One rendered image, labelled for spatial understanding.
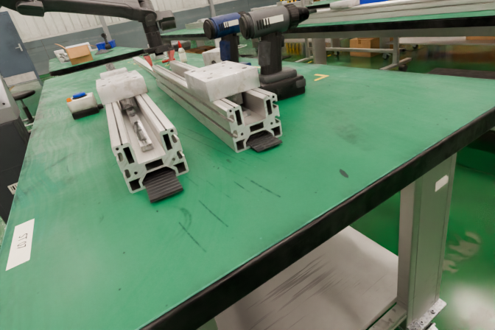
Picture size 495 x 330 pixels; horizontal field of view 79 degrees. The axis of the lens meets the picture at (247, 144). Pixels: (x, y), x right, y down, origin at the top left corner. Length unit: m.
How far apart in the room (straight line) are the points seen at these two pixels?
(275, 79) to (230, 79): 0.21
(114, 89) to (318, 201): 0.57
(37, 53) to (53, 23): 1.11
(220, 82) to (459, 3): 1.53
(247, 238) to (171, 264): 0.09
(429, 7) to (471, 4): 0.20
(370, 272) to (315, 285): 0.17
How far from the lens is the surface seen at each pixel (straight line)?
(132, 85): 0.80
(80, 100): 1.13
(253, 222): 0.38
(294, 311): 0.98
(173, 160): 0.52
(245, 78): 0.60
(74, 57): 3.47
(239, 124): 0.54
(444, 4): 1.96
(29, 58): 12.30
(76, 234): 0.49
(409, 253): 0.87
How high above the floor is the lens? 1.02
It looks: 25 degrees down
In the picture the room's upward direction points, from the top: 12 degrees counter-clockwise
